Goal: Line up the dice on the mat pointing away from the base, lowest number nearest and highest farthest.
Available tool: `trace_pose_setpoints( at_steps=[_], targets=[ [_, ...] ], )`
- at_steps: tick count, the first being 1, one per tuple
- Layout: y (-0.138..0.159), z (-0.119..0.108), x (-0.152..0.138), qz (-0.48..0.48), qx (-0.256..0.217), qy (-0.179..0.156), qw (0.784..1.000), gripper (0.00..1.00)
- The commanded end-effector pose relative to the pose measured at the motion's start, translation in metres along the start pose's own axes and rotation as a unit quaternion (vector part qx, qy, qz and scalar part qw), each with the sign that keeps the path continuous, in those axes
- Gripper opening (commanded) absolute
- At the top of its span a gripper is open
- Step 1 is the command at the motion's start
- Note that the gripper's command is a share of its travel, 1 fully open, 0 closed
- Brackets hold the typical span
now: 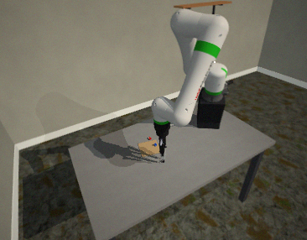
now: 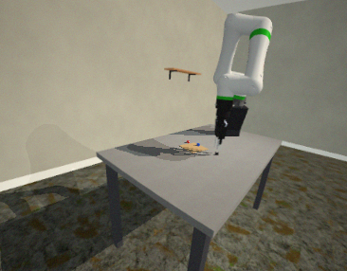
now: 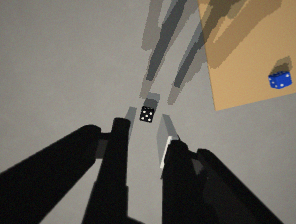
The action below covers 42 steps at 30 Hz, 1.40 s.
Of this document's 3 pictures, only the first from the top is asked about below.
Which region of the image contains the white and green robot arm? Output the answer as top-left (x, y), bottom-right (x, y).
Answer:
top-left (151, 8), bottom-right (233, 133)

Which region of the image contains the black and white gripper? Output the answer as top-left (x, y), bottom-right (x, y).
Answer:
top-left (156, 131), bottom-right (169, 160)

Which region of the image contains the tan square mat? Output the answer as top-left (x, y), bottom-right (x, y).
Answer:
top-left (138, 139), bottom-right (159, 157)

